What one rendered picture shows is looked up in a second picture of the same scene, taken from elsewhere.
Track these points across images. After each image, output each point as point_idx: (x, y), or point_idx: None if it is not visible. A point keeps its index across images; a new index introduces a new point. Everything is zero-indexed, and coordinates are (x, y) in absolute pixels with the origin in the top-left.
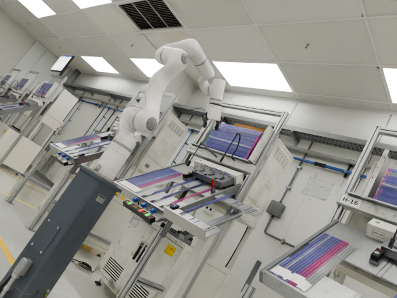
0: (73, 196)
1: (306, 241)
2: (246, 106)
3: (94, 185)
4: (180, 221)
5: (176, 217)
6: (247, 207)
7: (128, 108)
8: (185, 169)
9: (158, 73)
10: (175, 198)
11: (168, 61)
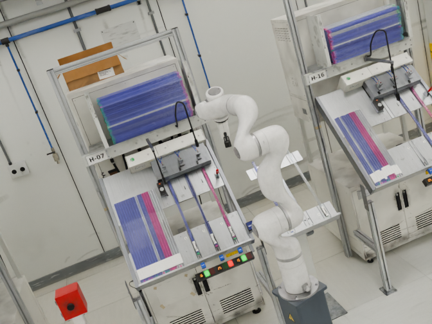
0: (317, 321)
1: (343, 138)
2: (108, 53)
3: (324, 296)
4: (310, 229)
5: (305, 230)
6: (283, 158)
7: (269, 226)
8: (128, 184)
9: (278, 171)
10: (215, 219)
11: (280, 152)
